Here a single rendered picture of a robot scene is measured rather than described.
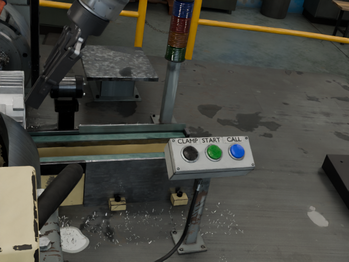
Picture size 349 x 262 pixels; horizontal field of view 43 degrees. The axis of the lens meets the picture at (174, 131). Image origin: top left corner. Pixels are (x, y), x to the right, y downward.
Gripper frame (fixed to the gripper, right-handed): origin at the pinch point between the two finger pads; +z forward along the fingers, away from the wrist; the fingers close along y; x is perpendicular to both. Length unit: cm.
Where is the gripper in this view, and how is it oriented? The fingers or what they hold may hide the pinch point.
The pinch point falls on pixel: (39, 91)
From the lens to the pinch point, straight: 93.9
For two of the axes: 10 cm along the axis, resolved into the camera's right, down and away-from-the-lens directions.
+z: -6.0, 7.5, 2.9
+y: 2.8, 5.4, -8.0
